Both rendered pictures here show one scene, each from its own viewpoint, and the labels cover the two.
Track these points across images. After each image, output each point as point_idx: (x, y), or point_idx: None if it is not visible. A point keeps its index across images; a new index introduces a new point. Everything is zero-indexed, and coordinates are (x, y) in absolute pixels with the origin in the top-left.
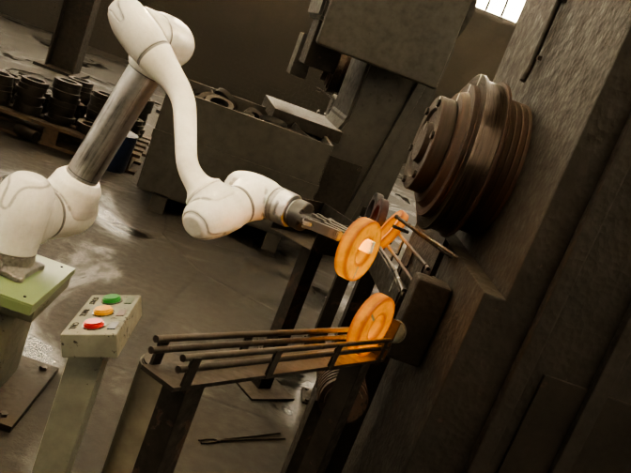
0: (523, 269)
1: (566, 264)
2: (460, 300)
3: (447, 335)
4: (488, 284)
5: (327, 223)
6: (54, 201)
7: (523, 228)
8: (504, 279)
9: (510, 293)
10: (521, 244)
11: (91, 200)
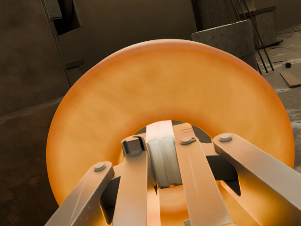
0: (57, 49)
1: (52, 25)
2: (14, 167)
3: (45, 214)
4: (25, 109)
5: (224, 206)
6: None
7: None
8: (33, 85)
9: (67, 84)
10: (17, 28)
11: None
